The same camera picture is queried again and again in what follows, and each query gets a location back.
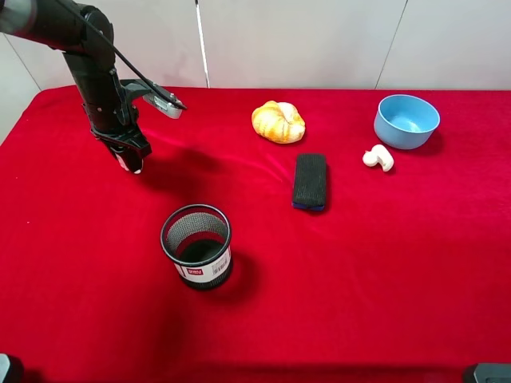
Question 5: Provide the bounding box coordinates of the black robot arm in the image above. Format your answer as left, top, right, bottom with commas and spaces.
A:
1, 1, 152, 174

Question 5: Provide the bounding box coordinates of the black mesh pen cup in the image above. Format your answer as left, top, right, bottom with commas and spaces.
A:
160, 204, 233, 290

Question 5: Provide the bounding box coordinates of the red velvet table cloth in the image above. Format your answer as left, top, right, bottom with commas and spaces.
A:
1, 87, 510, 382

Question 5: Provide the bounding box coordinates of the clear bottle of white pills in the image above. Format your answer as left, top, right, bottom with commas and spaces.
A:
116, 154, 144, 174

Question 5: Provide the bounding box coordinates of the small white duck figure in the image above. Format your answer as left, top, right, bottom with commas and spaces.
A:
362, 144, 394, 172

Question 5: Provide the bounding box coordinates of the black felt board eraser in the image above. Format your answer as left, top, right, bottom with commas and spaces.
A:
291, 153, 327, 211

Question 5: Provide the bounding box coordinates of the black cable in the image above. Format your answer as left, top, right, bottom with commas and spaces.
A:
55, 0, 188, 111

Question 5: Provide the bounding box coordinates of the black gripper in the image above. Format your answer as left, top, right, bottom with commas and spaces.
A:
81, 78, 152, 172

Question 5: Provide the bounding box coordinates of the light blue bowl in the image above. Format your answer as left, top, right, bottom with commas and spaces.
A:
374, 94, 441, 150

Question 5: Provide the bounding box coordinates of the golden bread roll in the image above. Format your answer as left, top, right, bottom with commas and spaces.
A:
252, 101, 306, 144

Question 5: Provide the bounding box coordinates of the white vertical pole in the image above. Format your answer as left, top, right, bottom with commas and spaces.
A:
194, 0, 210, 88

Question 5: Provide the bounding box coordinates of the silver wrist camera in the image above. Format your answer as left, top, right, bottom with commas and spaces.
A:
143, 93, 186, 119

